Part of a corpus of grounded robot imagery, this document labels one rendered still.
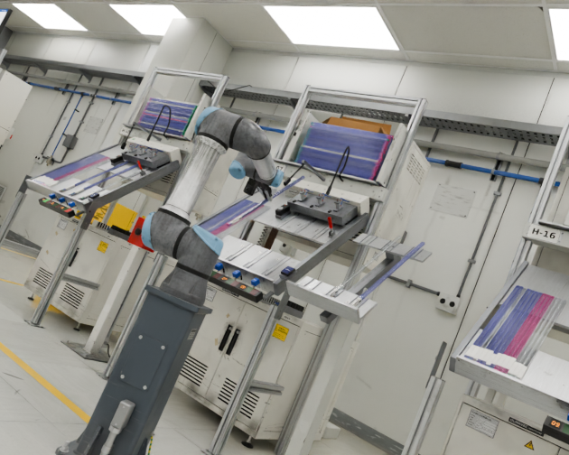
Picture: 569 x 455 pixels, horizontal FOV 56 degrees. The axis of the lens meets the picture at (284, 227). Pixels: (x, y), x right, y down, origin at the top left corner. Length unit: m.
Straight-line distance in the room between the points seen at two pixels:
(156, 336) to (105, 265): 1.80
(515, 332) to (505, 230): 2.09
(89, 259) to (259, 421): 1.62
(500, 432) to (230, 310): 1.33
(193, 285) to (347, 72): 3.77
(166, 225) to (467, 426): 1.30
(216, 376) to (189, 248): 1.11
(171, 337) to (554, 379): 1.18
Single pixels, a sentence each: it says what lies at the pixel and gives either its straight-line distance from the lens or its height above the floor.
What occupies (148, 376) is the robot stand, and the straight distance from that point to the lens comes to 1.71.
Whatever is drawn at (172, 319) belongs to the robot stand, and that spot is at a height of 0.49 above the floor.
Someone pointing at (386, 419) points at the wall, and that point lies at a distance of 4.03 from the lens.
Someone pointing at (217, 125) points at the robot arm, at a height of 1.12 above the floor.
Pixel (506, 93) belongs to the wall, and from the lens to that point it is 4.54.
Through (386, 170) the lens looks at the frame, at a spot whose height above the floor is 1.46.
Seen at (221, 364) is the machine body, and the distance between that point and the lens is 2.69.
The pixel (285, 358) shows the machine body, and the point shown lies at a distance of 2.50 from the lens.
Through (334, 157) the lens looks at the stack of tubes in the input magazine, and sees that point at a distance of 2.87.
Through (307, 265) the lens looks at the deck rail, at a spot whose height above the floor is 0.85.
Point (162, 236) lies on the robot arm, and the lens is 1.75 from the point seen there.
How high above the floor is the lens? 0.67
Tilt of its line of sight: 7 degrees up
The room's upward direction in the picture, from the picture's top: 23 degrees clockwise
